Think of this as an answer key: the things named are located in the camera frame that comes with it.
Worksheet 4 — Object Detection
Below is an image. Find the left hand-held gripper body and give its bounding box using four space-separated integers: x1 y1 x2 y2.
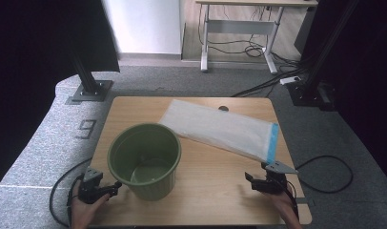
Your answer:
77 167 112 205

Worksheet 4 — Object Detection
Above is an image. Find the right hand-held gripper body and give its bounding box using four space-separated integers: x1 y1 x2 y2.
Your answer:
261 160 299 195

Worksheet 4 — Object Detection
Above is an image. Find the green plastic bin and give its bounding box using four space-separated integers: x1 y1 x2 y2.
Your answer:
106 122 182 202

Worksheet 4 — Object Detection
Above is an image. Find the white bin bag blue edge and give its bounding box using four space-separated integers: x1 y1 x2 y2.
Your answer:
158 98 280 165

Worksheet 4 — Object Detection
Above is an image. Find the person's right hand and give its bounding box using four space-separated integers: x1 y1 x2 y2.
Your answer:
266 190 299 222

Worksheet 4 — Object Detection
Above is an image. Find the person's left hand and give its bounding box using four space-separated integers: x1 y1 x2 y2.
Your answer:
70 192 111 229

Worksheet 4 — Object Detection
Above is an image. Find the white power strip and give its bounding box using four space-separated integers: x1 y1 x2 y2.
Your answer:
279 75 302 86

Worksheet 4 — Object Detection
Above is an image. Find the black metal stand grey base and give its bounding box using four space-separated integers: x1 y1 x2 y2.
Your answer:
69 47 114 103

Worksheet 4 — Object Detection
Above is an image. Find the black curtain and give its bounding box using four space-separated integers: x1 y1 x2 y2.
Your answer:
295 0 387 189
0 0 121 192

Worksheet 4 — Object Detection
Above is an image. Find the white panel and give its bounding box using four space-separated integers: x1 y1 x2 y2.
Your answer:
100 0 183 55

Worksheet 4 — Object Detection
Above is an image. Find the right hand-held gripper black cable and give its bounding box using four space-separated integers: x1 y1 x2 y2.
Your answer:
282 180 300 221

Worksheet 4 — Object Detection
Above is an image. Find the hand-held gripper black cable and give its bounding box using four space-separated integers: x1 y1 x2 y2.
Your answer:
49 157 92 229
282 180 300 221

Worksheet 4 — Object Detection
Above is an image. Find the left hand-held gripper black cable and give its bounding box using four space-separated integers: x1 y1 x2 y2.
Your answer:
49 157 92 229

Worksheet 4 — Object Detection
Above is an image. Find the black looped floor cable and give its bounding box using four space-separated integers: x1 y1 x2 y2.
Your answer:
295 155 354 195

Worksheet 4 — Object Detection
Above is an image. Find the bundle of black floor cables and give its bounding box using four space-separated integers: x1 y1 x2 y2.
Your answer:
197 4 312 98

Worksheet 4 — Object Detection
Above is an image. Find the white frame desk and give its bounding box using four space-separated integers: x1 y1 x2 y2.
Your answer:
194 0 319 75

